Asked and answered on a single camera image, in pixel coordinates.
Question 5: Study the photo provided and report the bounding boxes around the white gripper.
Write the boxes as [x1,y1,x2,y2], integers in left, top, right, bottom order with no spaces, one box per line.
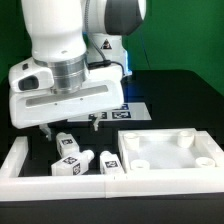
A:
[9,65,124,141]

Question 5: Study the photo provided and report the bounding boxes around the white square tabletop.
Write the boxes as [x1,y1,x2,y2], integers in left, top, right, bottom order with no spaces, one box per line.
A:
[118,129,216,172]

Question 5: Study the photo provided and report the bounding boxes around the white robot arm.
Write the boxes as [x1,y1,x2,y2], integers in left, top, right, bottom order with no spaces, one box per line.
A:
[9,0,146,129]

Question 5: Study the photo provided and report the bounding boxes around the white marker sheet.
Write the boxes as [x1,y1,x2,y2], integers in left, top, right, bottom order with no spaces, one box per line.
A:
[67,102,152,123]

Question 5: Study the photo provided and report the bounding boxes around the white U-shaped fence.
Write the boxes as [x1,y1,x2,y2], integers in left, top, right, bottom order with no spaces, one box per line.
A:
[0,131,224,201]

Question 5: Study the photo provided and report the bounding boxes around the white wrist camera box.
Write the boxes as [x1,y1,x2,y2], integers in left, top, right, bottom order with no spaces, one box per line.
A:
[9,58,54,93]

